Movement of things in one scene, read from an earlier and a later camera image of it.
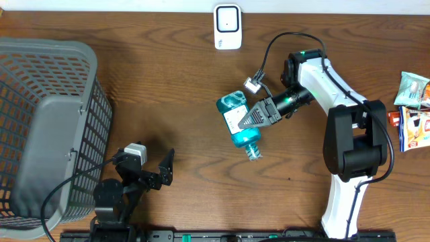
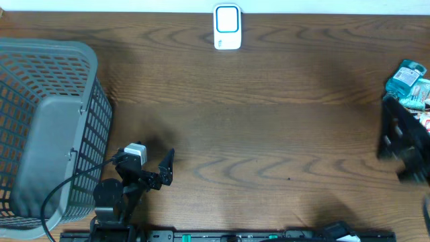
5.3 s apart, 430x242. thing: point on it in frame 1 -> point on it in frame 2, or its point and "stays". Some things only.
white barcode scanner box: x=228 y=25 stays
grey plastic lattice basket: x=56 y=123 stays
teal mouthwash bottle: x=233 y=107 -> x=404 y=76
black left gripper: x=165 y=176 stays
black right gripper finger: x=263 y=113 -> x=400 y=132
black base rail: x=215 y=236 stays
